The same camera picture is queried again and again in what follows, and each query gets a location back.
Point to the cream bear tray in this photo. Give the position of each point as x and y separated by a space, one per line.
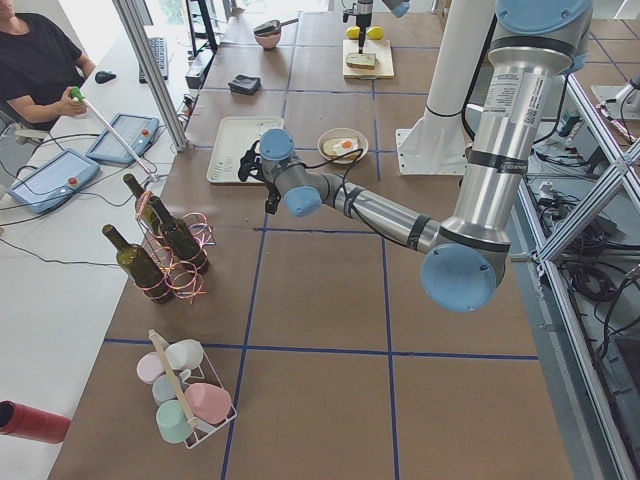
236 134

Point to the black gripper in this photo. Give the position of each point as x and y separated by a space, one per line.
363 11
272 192

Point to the white round plate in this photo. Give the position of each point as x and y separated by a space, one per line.
344 132

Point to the grey folded cloth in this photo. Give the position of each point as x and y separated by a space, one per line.
243 84

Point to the long metal pointer stick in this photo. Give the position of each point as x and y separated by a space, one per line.
76 94

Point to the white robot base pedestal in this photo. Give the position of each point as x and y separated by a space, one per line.
436 144

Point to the bread slice on plate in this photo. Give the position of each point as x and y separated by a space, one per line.
327 149

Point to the near teach pendant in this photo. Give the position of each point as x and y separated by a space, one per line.
51 185

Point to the metal scoop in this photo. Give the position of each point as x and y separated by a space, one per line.
272 26

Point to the white wire cup rack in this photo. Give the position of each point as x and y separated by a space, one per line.
181 380

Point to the lilac cup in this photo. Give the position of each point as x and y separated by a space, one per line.
149 368

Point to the person in black shirt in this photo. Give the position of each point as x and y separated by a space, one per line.
40 65

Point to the black computer mouse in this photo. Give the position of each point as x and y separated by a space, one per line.
103 76

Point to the dark green wine bottle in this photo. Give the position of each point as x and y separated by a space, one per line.
140 267

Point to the copper wire bottle rack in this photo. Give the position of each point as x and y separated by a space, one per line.
181 276

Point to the teach pendant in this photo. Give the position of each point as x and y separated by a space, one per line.
136 130
51 185

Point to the yellow lemon left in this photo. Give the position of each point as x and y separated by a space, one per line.
375 33

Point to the black keyboard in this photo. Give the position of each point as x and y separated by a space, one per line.
159 50

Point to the fried egg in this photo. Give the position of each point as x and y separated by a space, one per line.
344 146

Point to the pink bowl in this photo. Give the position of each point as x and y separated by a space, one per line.
268 39

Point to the red cylinder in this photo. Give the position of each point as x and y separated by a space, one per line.
26 422

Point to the mint green cup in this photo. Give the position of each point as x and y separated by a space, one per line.
172 422

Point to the white cup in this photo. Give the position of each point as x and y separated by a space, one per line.
184 354

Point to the bread slice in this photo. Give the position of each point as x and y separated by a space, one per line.
365 61
327 149

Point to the pink cup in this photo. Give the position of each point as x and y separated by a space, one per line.
209 402

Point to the aluminium frame post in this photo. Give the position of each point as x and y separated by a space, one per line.
134 28

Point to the far teach pendant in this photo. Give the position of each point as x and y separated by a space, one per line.
136 130

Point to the wooden cutting board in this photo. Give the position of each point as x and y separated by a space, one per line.
384 61

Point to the grey blue cup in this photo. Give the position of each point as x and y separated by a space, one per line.
162 390

